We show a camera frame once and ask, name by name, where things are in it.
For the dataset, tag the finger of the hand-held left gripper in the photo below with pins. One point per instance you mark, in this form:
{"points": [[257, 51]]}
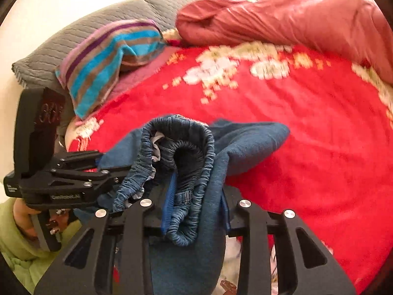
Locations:
{"points": [[79, 158], [92, 181]]}

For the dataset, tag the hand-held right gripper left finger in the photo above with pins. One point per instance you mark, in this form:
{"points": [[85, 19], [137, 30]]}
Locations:
{"points": [[170, 196]]}

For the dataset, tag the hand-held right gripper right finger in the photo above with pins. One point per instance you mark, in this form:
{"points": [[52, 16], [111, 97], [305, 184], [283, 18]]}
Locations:
{"points": [[233, 202]]}

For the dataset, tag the blue pants with white lace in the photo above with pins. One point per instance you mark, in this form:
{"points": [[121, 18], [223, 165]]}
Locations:
{"points": [[190, 166]]}

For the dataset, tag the person's left hand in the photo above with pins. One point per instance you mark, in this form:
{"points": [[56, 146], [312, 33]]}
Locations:
{"points": [[26, 221]]}

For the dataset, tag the striped towel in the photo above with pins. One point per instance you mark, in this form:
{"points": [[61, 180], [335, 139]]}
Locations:
{"points": [[92, 73]]}

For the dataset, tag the grey quilted pillow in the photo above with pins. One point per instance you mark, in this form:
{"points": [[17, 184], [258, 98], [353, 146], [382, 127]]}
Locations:
{"points": [[61, 49]]}

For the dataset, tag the mauve cloth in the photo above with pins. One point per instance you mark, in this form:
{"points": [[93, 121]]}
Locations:
{"points": [[138, 73]]}

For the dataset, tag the red floral blanket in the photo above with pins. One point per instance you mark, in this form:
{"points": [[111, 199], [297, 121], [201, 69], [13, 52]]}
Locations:
{"points": [[307, 129]]}

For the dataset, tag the pink quilt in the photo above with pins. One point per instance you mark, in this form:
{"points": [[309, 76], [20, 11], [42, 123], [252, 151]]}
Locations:
{"points": [[276, 18]]}

